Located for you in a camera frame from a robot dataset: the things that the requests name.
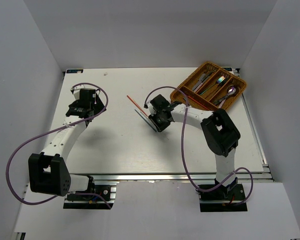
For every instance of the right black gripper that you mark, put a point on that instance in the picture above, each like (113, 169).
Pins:
(160, 128)

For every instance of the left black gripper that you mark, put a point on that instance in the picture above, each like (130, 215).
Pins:
(98, 106)

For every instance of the teal chopstick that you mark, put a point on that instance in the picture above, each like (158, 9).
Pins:
(145, 120)

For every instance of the silver spoon pink handle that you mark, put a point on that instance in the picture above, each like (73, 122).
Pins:
(219, 101)

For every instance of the silver patterned table knife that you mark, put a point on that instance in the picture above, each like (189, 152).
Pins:
(203, 77)

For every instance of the iridescent rainbow fork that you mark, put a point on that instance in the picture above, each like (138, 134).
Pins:
(218, 81)

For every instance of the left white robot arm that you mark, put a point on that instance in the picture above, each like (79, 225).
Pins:
(48, 171)

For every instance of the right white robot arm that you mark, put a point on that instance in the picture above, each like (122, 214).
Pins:
(220, 133)

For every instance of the blue label sticker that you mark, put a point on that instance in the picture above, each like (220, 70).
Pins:
(74, 71)

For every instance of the orange white chopstick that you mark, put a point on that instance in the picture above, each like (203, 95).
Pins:
(137, 106)

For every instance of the orange wicker cutlery tray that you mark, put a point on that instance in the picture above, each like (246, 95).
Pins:
(185, 88)

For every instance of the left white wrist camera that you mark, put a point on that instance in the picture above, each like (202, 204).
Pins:
(76, 92)

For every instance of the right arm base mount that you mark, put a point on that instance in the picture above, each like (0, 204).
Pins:
(216, 201)

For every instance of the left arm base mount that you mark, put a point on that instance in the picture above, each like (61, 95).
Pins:
(100, 195)

